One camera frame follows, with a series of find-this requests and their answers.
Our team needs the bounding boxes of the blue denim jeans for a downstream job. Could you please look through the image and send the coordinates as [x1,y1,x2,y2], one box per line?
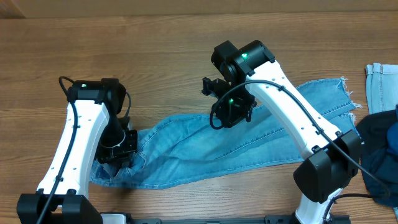
[89,77,363,190]

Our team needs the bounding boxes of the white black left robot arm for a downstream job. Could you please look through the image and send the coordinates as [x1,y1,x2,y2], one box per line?
[16,78,137,224]

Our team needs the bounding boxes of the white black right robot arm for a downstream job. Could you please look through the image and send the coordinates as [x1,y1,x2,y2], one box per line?
[202,40,361,223]

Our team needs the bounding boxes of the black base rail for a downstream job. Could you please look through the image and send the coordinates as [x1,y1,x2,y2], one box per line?
[99,213,351,224]

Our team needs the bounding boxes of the black garment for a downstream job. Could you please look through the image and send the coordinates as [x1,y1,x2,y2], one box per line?
[356,110,397,172]

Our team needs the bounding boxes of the light blue folded jeans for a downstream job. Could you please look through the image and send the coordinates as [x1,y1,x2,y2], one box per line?
[365,63,397,114]

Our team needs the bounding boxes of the dark teal garment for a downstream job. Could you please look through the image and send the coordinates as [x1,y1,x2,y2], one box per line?
[360,104,398,208]

